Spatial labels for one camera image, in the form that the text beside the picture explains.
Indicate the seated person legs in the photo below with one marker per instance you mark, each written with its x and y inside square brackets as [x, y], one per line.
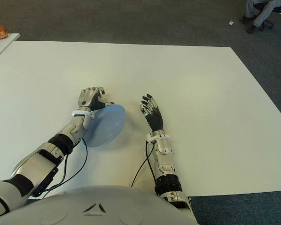
[260, 15]

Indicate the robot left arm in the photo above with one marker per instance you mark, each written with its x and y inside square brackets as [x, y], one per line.
[35, 166]

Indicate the black office chair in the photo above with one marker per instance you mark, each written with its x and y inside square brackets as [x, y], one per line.
[257, 5]

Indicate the white side table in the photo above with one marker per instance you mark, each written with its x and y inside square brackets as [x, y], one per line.
[2, 47]

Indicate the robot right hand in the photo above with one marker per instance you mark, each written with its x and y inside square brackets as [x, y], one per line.
[155, 119]

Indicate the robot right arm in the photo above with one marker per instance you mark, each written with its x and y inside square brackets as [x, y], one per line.
[165, 161]

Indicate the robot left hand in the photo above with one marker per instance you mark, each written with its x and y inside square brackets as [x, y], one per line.
[89, 97]

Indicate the blue plastic plate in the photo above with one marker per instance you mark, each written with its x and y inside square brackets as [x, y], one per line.
[107, 124]

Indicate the grey robot torso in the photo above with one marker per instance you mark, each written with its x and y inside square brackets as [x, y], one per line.
[96, 208]

